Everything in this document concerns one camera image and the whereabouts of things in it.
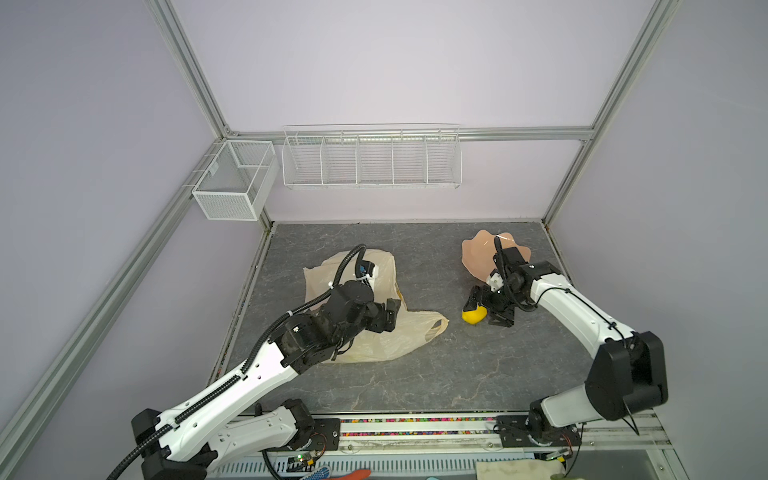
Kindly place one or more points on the beige cloth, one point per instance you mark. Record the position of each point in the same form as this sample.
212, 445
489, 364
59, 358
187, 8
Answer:
519, 470

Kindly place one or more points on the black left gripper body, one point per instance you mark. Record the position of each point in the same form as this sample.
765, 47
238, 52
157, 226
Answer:
372, 319

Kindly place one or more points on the small white mesh basket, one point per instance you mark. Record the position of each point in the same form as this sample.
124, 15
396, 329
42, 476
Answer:
237, 181

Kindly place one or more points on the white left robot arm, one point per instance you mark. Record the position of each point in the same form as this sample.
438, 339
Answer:
204, 432

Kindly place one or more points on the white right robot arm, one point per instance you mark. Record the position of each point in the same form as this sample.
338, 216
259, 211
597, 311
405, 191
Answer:
628, 371

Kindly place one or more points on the long white wire basket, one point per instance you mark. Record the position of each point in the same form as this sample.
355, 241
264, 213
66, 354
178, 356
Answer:
383, 155

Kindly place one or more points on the yellow lemon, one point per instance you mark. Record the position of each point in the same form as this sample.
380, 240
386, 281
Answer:
475, 315

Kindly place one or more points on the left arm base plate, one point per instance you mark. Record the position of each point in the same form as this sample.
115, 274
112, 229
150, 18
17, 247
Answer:
323, 435

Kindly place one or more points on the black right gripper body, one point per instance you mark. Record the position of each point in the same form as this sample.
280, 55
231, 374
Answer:
499, 304

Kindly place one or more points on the pink wavy fruit plate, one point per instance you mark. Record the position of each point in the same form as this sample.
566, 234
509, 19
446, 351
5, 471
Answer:
478, 252

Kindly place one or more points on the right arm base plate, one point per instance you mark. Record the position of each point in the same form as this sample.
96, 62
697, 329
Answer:
524, 430

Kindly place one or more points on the cream plastic bag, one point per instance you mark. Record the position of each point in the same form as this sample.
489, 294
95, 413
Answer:
413, 329

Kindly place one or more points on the red blue glove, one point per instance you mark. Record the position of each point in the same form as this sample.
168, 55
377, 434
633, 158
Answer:
325, 473

